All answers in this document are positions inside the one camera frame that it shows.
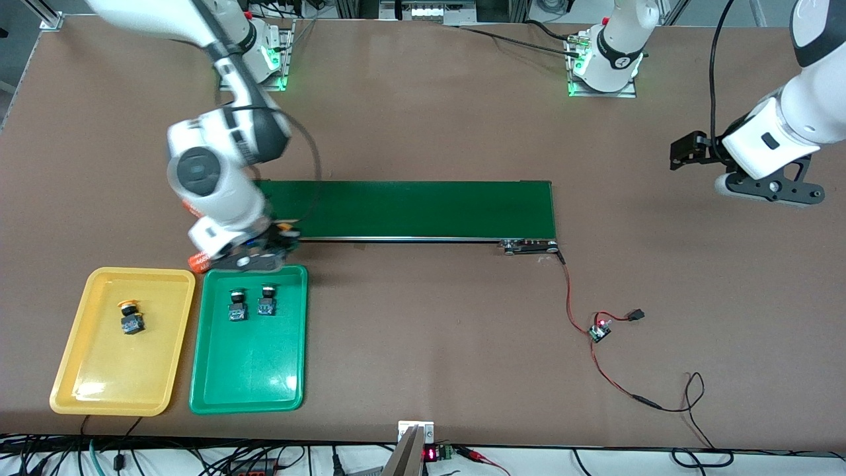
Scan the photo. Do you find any yellow plastic tray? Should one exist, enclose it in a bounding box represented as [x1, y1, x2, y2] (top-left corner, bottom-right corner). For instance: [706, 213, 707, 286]
[50, 266, 197, 417]

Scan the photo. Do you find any red black motor wire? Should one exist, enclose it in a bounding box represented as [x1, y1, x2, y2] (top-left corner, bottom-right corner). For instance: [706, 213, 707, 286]
[558, 253, 596, 333]

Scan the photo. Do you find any green conveyor belt unit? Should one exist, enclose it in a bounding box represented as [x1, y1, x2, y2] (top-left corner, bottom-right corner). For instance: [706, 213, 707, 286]
[254, 178, 564, 258]

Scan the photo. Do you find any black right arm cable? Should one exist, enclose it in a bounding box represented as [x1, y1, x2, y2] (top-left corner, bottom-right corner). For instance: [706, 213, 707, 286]
[198, 0, 324, 229]

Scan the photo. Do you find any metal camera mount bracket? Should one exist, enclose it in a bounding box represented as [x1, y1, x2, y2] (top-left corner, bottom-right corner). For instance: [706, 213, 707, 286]
[382, 420, 436, 476]

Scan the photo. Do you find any red clip lead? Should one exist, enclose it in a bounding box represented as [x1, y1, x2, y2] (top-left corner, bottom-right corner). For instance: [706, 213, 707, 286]
[456, 446, 511, 476]

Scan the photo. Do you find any black cable on table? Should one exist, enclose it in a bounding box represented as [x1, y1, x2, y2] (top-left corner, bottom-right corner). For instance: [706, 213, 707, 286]
[456, 20, 582, 57]

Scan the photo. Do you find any black plug with red wire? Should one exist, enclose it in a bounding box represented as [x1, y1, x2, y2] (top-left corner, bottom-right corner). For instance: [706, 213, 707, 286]
[595, 308, 646, 325]

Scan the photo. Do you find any aluminium frame rack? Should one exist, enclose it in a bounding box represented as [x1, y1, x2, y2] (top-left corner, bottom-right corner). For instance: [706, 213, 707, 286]
[334, 0, 529, 27]

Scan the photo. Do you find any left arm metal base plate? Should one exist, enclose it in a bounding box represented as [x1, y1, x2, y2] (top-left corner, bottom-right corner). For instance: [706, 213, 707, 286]
[567, 30, 638, 99]

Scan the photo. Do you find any red black power cable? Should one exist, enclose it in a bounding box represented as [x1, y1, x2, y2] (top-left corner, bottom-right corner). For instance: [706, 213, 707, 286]
[590, 339, 734, 469]

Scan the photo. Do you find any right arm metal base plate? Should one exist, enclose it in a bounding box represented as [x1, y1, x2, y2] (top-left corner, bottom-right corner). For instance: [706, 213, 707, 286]
[218, 20, 295, 92]

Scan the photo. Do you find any green plastic tray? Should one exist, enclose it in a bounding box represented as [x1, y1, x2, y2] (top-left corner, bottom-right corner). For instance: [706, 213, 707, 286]
[188, 264, 310, 415]

